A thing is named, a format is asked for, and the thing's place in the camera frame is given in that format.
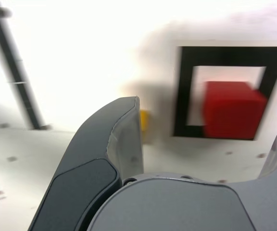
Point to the black tape strip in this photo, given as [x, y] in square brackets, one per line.
[16, 72]

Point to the black tape square outline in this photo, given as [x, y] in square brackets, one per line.
[181, 96]

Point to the red cube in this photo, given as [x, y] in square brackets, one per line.
[232, 113]

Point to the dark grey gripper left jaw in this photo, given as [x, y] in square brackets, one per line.
[88, 156]

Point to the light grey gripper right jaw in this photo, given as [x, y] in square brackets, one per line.
[177, 207]

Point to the yellow cube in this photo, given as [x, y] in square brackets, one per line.
[145, 120]

